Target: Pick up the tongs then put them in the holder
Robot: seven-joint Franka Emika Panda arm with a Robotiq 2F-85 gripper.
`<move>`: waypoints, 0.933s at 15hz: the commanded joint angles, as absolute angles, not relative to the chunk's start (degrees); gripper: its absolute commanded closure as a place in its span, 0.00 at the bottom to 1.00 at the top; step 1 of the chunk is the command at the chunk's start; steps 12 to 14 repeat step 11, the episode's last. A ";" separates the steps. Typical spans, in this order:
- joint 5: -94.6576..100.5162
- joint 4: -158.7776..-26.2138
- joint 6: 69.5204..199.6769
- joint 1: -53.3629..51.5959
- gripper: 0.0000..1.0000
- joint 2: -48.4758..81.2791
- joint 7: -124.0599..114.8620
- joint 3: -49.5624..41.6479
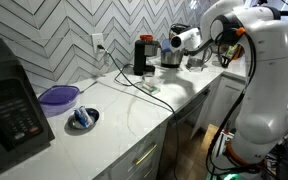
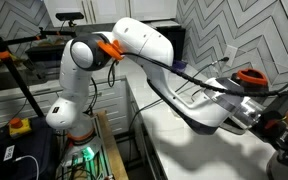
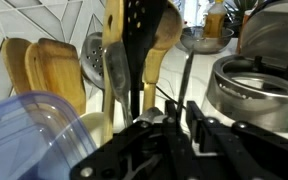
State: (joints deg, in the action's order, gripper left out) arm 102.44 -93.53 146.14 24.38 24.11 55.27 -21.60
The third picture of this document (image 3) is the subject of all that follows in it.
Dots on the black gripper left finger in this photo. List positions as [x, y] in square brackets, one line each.
[130, 150]

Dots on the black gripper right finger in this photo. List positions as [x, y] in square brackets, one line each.
[244, 150]

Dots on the metal tongs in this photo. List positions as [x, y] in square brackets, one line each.
[117, 73]

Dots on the cream utensil holder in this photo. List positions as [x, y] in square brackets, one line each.
[92, 125]

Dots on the stainless steel cooker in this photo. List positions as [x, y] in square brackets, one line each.
[250, 106]

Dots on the translucent blue plastic container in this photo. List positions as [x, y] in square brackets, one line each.
[34, 140]

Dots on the metal slotted spoon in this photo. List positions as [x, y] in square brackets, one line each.
[92, 60]

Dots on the slotted wooden spatula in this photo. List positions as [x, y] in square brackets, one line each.
[57, 70]

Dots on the black slotted spatula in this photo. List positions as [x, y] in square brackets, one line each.
[142, 40]

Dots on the brown wooden spoon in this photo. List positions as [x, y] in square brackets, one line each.
[169, 30]

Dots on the tall wooden spatula with hole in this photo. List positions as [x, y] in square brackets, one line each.
[112, 20]

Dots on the bottle with yellow liquid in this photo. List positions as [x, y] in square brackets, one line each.
[214, 20]

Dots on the plain wooden spatula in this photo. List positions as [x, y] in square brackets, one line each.
[14, 63]

